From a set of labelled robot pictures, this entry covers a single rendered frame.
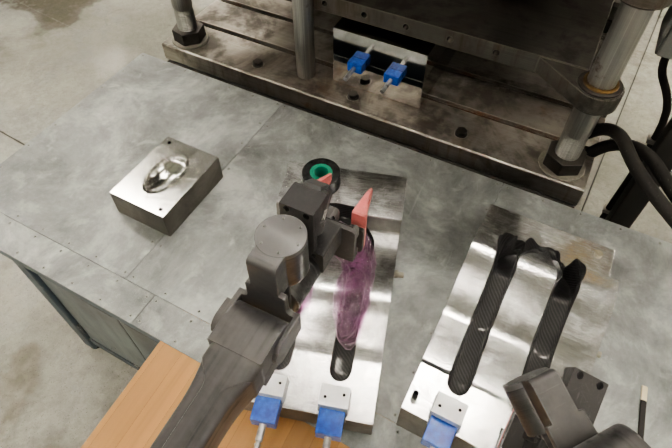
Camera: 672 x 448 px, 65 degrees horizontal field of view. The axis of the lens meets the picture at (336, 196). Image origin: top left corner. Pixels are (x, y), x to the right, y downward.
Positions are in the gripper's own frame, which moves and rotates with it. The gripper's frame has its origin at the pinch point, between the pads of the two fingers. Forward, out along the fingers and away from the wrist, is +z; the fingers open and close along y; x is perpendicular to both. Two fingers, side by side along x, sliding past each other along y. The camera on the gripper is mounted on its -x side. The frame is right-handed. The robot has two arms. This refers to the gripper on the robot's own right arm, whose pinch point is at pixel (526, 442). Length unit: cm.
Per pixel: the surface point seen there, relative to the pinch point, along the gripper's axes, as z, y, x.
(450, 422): 4.0, 9.9, 2.9
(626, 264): 30, -13, -43
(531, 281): 12.0, 6.1, -25.4
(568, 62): 20, 16, -77
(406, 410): 6.5, 16.3, 4.7
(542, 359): 12.3, -0.7, -13.9
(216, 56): 52, 108, -56
